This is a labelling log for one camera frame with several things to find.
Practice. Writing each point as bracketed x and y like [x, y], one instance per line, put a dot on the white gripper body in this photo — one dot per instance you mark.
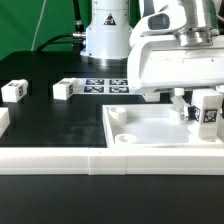
[167, 53]

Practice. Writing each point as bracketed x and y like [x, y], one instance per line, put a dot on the white square tabletop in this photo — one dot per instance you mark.
[150, 126]

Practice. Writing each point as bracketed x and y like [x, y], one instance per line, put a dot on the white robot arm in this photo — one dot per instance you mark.
[108, 35]

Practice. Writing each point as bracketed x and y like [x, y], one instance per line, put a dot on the sheet of fiducial markers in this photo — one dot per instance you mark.
[114, 86]

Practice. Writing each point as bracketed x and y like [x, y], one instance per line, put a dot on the white left fence piece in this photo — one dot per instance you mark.
[4, 120]

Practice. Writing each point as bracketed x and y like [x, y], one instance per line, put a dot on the white front fence bar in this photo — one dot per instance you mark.
[105, 161]

